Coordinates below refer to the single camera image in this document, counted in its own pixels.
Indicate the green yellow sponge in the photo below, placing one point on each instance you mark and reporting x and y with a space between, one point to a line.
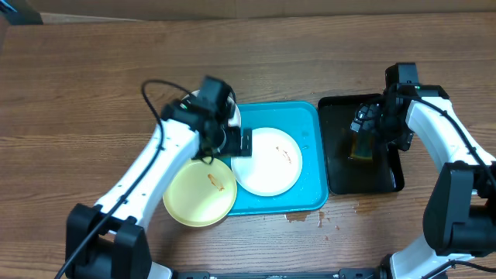
362 147

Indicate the white plate with red smear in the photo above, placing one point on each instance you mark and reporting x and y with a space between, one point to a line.
234 120

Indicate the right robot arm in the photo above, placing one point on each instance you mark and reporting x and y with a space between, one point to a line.
459 220

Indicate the white plate with brown smear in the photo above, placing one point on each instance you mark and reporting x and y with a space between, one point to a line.
274 166

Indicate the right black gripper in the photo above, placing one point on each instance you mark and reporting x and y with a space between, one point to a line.
366 117

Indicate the black water tray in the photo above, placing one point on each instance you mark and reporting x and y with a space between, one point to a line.
345 176

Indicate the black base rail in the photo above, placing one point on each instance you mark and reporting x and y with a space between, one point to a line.
345 273

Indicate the dark object top-left corner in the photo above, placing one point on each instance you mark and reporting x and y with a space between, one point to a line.
20 12

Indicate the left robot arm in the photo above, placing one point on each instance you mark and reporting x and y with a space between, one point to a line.
108 239

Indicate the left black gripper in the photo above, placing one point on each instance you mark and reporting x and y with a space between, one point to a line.
235 148

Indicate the yellow plate with smear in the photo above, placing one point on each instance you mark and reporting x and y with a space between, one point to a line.
201 194

